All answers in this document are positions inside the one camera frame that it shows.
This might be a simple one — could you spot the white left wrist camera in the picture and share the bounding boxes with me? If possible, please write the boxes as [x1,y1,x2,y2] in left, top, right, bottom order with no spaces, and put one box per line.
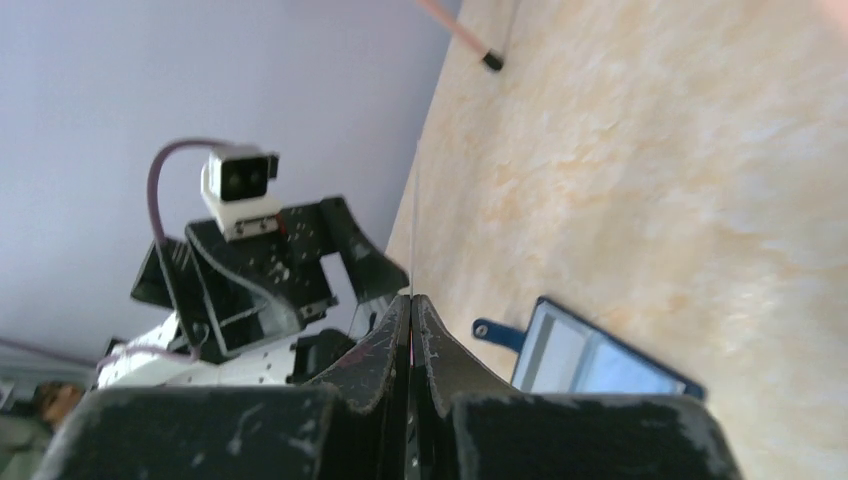
[201,144,283,242]

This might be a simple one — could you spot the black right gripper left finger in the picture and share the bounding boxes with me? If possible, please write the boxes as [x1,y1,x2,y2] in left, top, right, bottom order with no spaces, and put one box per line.
[36,296,411,479]

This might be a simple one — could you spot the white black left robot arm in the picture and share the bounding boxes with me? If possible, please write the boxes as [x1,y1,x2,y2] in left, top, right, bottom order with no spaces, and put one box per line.
[94,197,409,388]

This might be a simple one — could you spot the pink music stand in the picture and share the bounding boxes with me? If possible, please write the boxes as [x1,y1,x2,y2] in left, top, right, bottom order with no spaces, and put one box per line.
[416,0,504,72]

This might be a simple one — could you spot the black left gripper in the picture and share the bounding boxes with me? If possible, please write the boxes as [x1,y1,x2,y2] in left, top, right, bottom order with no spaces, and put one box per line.
[130,197,409,364]

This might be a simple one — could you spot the blue card holder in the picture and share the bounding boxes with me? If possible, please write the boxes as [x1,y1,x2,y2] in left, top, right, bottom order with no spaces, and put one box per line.
[472,296,707,401]

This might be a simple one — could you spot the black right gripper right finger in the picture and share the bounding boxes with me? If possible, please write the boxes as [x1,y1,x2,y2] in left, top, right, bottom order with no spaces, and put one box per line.
[410,295,742,479]

